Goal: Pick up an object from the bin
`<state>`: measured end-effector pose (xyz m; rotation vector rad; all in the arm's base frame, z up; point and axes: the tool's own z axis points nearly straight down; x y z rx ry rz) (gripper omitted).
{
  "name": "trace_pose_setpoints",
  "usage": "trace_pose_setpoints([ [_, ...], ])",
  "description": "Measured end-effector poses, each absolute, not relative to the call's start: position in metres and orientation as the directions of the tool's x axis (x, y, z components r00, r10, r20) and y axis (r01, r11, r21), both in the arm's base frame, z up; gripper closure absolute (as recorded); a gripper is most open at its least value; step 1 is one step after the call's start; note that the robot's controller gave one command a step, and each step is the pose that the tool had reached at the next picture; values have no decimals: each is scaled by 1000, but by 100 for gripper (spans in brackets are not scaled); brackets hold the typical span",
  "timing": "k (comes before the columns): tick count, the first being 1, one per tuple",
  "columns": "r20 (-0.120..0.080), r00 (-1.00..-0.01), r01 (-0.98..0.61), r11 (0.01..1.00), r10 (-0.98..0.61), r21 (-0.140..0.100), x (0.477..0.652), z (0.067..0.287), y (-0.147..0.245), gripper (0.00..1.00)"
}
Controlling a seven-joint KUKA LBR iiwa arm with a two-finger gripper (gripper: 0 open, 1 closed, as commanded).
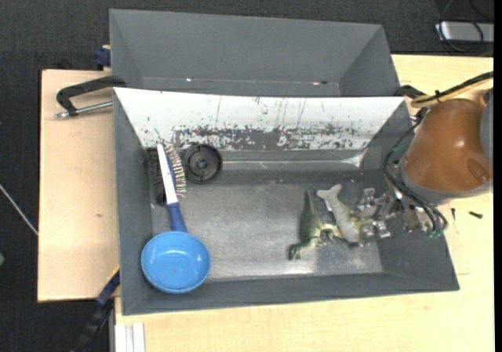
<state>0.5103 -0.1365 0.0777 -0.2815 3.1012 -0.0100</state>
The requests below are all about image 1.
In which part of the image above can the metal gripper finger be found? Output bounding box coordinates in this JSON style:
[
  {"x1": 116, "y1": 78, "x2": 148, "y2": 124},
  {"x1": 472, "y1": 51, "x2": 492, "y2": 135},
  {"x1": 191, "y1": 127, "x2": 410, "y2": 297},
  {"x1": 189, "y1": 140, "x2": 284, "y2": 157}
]
[
  {"x1": 358, "y1": 220, "x2": 392, "y2": 245},
  {"x1": 355, "y1": 187, "x2": 381, "y2": 214}
]

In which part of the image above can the grey toy whale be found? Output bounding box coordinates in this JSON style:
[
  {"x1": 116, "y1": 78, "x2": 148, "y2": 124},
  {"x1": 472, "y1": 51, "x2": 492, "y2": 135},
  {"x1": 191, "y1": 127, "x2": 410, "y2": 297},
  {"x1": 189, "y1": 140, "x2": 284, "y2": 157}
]
[{"x1": 315, "y1": 183, "x2": 362, "y2": 245}]

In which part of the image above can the green toy dinosaur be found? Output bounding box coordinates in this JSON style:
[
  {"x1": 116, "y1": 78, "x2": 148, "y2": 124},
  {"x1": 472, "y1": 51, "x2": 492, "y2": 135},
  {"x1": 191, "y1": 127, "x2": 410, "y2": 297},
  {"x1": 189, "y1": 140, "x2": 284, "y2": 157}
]
[{"x1": 289, "y1": 188, "x2": 346, "y2": 261}]

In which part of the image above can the grey metal bin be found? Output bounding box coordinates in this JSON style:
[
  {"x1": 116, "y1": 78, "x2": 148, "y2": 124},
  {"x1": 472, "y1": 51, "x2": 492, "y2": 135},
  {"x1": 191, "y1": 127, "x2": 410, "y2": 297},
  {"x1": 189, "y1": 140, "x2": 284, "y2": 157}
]
[{"x1": 108, "y1": 8, "x2": 460, "y2": 316}]

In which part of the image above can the black round disc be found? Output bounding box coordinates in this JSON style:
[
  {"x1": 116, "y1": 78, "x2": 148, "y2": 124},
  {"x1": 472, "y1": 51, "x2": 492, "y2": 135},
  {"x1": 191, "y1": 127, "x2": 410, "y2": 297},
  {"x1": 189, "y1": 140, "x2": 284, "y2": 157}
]
[{"x1": 183, "y1": 143, "x2": 223, "y2": 184}]

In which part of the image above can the white and blue hairbrush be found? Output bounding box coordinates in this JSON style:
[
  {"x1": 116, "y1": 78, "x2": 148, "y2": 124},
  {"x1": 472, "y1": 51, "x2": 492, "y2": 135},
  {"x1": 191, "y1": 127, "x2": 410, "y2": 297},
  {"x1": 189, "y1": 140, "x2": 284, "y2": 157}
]
[{"x1": 155, "y1": 140, "x2": 188, "y2": 233}]

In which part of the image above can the pale wood board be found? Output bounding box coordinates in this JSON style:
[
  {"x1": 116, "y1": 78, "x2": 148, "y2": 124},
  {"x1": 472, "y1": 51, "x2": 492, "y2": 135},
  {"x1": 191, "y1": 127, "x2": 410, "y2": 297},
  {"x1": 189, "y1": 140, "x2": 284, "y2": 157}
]
[{"x1": 37, "y1": 69, "x2": 471, "y2": 303}]

